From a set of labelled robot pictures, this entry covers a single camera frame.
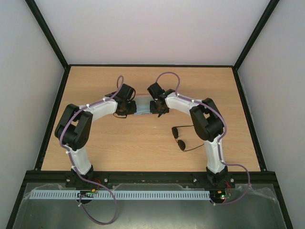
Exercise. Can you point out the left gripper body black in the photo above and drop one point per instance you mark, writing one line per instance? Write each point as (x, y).
(128, 109)

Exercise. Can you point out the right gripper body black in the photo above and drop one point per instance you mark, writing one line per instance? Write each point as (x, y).
(153, 106)

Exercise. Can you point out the pink glasses case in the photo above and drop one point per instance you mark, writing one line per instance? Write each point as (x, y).
(143, 99)

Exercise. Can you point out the black gold sunglasses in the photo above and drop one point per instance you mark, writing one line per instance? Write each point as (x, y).
(183, 144)

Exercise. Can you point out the light blue cleaning cloth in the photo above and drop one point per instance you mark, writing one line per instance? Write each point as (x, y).
(142, 109)

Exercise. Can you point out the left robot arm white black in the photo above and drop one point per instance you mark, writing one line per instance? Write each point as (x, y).
(74, 126)

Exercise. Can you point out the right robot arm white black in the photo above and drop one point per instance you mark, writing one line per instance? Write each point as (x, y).
(207, 122)

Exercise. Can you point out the left controller board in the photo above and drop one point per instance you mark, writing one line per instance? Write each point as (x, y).
(92, 193)

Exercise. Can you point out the controller board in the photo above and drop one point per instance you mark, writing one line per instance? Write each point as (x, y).
(92, 193)
(221, 195)

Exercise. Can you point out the right controller board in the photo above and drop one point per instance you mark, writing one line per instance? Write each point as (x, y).
(221, 195)

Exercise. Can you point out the light blue slotted cable duct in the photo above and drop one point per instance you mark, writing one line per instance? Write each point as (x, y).
(124, 195)

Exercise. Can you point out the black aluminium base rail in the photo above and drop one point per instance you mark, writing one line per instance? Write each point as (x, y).
(184, 179)

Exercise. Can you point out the black enclosure frame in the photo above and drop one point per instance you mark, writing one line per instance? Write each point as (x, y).
(155, 32)

